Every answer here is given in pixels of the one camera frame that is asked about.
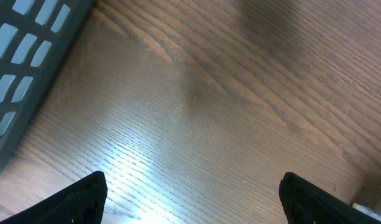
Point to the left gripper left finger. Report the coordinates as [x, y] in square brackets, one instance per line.
[82, 202]

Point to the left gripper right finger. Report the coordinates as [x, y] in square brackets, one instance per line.
[305, 203]

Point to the orange tissue pack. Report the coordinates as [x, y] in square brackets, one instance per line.
[367, 211]

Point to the grey plastic mesh basket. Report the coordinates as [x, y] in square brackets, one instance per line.
[34, 38]

